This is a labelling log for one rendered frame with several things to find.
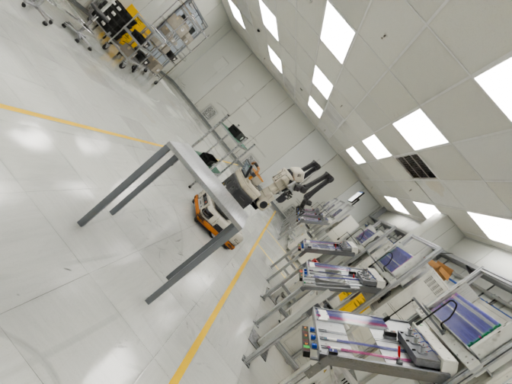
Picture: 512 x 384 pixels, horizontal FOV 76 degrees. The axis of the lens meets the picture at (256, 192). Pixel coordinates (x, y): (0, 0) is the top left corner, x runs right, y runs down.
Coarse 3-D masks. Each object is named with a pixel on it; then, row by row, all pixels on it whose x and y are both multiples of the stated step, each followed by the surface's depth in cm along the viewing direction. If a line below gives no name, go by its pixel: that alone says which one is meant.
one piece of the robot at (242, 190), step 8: (240, 168) 429; (232, 176) 427; (240, 176) 412; (224, 184) 426; (232, 184) 410; (240, 184) 398; (248, 184) 389; (232, 192) 395; (240, 192) 391; (248, 192) 393; (256, 192) 395; (240, 200) 395; (248, 200) 398; (216, 208) 396; (224, 216) 403
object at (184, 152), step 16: (176, 144) 210; (176, 160) 245; (192, 160) 217; (208, 176) 225; (112, 192) 207; (208, 192) 203; (224, 192) 233; (96, 208) 208; (224, 208) 204; (240, 208) 241; (80, 224) 210; (240, 224) 206; (224, 240) 206; (192, 256) 251; (208, 256) 208; (176, 272) 253; (160, 288) 212
